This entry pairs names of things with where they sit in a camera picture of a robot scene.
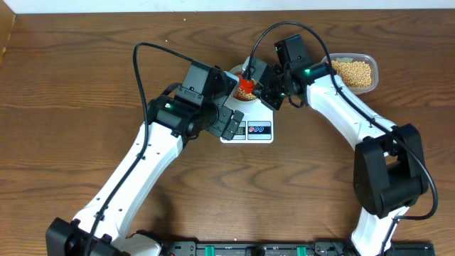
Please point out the grey plastic bowl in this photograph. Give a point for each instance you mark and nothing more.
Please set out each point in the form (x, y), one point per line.
(239, 70)

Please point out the white digital kitchen scale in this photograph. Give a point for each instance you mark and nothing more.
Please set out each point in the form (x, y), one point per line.
(257, 125)

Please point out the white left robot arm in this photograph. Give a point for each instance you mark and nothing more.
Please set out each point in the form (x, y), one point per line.
(101, 227)

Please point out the soybeans in container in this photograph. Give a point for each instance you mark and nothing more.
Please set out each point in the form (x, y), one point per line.
(354, 74)

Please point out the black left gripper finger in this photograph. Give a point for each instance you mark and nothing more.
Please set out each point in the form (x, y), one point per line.
(230, 130)
(237, 117)

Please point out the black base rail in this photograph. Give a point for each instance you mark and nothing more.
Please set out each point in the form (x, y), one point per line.
(329, 248)

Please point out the clear plastic container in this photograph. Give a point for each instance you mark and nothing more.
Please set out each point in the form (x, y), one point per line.
(351, 57)

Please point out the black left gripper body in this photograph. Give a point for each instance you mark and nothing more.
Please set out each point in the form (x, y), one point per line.
(213, 119)

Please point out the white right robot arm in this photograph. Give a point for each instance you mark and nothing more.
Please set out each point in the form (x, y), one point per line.
(389, 171)

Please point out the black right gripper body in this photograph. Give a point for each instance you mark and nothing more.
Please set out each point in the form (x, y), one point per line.
(274, 96)

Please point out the red plastic scoop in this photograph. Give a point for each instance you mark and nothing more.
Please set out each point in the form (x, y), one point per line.
(246, 86)

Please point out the soybeans in bowl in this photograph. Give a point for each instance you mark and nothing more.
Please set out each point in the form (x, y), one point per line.
(242, 95)

